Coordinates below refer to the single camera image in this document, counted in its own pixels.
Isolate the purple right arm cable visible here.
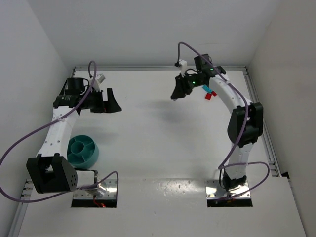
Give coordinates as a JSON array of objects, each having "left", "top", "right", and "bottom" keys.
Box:
[{"left": 175, "top": 41, "right": 270, "bottom": 199}]

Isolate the teal divided round container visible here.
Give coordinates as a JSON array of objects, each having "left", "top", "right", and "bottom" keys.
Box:
[{"left": 67, "top": 135, "right": 99, "bottom": 169}]

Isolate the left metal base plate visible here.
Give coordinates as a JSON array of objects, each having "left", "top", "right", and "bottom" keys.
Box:
[{"left": 73, "top": 179, "right": 118, "bottom": 200}]

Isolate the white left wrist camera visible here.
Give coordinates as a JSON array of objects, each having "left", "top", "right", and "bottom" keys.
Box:
[{"left": 89, "top": 73, "right": 106, "bottom": 91}]

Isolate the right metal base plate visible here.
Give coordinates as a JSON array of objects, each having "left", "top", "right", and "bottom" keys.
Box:
[{"left": 205, "top": 179, "right": 251, "bottom": 199}]

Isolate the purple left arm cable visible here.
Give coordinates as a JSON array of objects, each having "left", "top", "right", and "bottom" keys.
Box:
[{"left": 0, "top": 60, "right": 119, "bottom": 203}]

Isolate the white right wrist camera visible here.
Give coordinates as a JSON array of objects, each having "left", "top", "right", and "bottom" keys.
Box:
[{"left": 175, "top": 59, "right": 187, "bottom": 75}]

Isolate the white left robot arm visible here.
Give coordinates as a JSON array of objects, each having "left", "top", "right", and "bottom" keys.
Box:
[{"left": 26, "top": 74, "right": 121, "bottom": 194}]

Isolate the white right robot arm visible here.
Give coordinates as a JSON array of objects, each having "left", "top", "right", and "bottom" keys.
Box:
[{"left": 171, "top": 54, "right": 263, "bottom": 191}]

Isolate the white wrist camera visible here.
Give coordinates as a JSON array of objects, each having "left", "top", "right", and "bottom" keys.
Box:
[
  {"left": 89, "top": 73, "right": 106, "bottom": 91},
  {"left": 175, "top": 59, "right": 187, "bottom": 75}
]

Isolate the metal base plate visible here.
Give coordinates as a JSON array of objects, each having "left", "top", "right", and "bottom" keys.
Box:
[
  {"left": 205, "top": 179, "right": 251, "bottom": 199},
  {"left": 73, "top": 179, "right": 118, "bottom": 200}
]

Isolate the red square lego brick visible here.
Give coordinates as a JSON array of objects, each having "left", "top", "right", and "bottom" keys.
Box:
[{"left": 205, "top": 93, "right": 213, "bottom": 100}]

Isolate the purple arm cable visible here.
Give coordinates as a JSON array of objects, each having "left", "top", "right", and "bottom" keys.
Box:
[
  {"left": 175, "top": 41, "right": 270, "bottom": 199},
  {"left": 0, "top": 60, "right": 119, "bottom": 203}
]

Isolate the blue lego brick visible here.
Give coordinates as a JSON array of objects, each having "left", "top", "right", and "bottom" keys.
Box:
[{"left": 202, "top": 85, "right": 213, "bottom": 93}]

